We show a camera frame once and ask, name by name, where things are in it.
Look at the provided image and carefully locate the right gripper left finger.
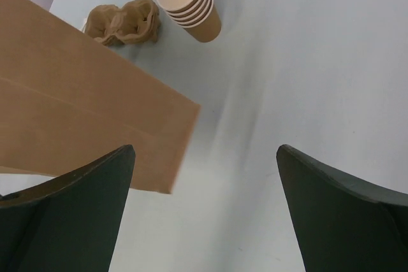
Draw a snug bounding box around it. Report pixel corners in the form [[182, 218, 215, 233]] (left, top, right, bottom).
[[1, 145, 136, 271]]

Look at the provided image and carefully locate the stack of paper cups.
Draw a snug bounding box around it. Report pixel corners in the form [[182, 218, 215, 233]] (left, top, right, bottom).
[[157, 0, 222, 43]]

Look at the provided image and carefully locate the brown paper bag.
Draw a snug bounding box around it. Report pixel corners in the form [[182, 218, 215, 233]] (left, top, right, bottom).
[[1, 0, 200, 194]]

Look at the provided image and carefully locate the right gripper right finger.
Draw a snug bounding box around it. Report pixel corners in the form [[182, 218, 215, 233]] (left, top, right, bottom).
[[276, 145, 407, 271]]

